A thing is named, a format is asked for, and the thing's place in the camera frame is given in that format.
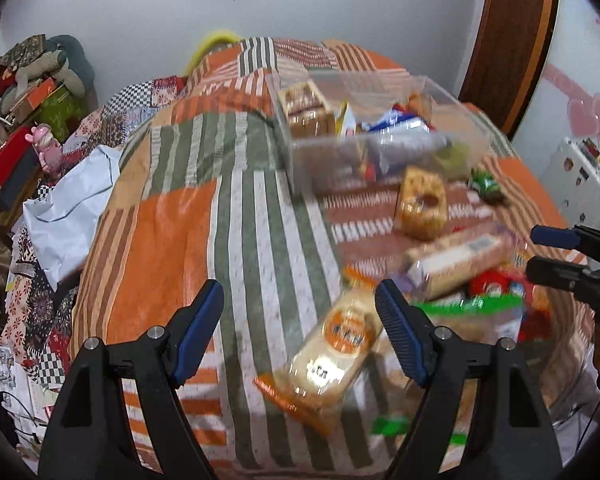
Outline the green small snack packet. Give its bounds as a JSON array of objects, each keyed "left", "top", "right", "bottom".
[{"left": 469, "top": 168, "right": 506, "bottom": 205}]

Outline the long brick-pattern biscuit pack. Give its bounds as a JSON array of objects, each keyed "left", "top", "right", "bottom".
[{"left": 396, "top": 221, "right": 518, "bottom": 300}]

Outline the caramel puff snack bag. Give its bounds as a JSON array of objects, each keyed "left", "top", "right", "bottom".
[{"left": 393, "top": 167, "right": 448, "bottom": 242}]

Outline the orange bread package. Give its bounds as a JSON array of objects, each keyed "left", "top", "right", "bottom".
[{"left": 254, "top": 271, "right": 382, "bottom": 437}]

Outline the red blue snack bag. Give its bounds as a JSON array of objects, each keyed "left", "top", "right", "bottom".
[{"left": 361, "top": 107, "right": 445, "bottom": 174}]

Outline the clear bag with green clip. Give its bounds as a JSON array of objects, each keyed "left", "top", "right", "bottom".
[{"left": 372, "top": 295, "right": 526, "bottom": 437}]

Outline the white yellow chip bag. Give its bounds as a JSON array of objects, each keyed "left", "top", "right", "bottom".
[{"left": 335, "top": 101, "right": 358, "bottom": 138}]

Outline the white small fridge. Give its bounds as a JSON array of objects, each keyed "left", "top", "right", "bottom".
[{"left": 540, "top": 138, "right": 600, "bottom": 230}]

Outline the red snack packet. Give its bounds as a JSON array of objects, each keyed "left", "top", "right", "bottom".
[{"left": 468, "top": 269, "right": 531, "bottom": 299}]

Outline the white paper sheet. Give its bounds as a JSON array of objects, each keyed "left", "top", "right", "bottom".
[{"left": 23, "top": 145, "right": 121, "bottom": 289}]

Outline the patchwork striped bedspread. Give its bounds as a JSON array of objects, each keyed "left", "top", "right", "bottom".
[{"left": 69, "top": 37, "right": 596, "bottom": 480}]

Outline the dark wooden door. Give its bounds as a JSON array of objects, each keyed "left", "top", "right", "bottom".
[{"left": 460, "top": 0, "right": 559, "bottom": 139}]

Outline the pink plush toy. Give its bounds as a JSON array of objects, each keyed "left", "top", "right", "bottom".
[{"left": 24, "top": 124, "right": 62, "bottom": 179}]

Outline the clear plastic storage box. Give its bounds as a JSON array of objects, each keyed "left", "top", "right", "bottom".
[{"left": 266, "top": 70, "right": 490, "bottom": 195}]

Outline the red flat box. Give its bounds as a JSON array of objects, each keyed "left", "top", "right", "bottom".
[{"left": 0, "top": 126, "right": 40, "bottom": 193}]

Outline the pile of clothes and boxes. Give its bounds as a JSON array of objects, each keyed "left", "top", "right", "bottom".
[{"left": 0, "top": 34, "right": 95, "bottom": 125}]

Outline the yellow hoop behind bed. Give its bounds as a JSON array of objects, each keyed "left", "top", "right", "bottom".
[{"left": 184, "top": 29, "right": 242, "bottom": 77}]

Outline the pink heart wall sticker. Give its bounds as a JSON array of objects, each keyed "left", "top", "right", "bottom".
[{"left": 543, "top": 63, "right": 600, "bottom": 144}]

